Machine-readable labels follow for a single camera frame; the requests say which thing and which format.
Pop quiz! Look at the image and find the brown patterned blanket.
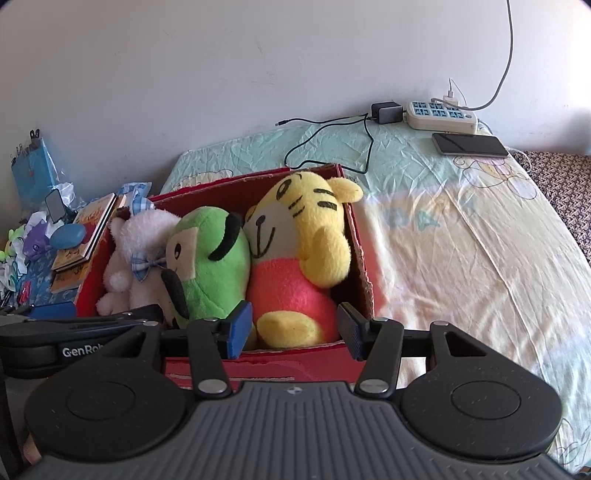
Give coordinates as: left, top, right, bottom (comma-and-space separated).
519, 150, 591, 268

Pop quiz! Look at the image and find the red cardboard box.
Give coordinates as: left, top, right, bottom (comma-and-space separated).
74, 163, 375, 388

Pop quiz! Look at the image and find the small black device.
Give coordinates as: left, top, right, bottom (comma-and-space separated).
45, 188, 65, 222

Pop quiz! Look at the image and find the white plush toy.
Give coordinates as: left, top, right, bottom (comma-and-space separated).
95, 210, 181, 317

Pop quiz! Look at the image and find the blue plaid packet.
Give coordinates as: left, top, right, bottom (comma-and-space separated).
117, 182, 153, 213

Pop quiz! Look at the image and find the white charging cable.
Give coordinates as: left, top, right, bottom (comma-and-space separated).
447, 78, 468, 112

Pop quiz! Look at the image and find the blue oval case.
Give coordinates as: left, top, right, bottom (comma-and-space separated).
59, 224, 87, 248

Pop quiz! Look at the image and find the white power strip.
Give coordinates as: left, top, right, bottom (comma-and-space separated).
405, 99, 478, 134

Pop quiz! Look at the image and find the orange book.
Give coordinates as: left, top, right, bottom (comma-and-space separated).
51, 193, 118, 273
48, 258, 95, 294

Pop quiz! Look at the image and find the black adapter cable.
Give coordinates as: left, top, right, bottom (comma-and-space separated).
276, 115, 375, 175

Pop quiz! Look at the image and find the black power adapter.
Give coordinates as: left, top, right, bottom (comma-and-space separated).
371, 102, 406, 125

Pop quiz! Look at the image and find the yellow tiger plush toy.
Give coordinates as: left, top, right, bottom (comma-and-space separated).
243, 171, 364, 349

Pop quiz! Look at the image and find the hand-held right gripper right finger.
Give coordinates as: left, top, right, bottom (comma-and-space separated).
336, 302, 488, 400

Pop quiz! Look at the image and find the black smartphone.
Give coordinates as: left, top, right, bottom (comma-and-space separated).
431, 132, 509, 158

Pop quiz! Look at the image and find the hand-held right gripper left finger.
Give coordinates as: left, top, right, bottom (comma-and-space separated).
99, 300, 254, 400

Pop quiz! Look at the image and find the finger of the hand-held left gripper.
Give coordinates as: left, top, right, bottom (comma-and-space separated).
0, 302, 163, 328

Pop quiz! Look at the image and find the blue paper bag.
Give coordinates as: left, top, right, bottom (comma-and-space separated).
10, 130, 63, 204

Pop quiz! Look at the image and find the blue patterned cloth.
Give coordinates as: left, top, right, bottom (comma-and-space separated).
14, 258, 79, 305

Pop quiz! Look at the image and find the grey power strip cord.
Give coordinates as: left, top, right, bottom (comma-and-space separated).
431, 0, 514, 112

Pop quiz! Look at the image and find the green plush toy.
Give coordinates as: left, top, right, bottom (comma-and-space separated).
159, 206, 257, 349

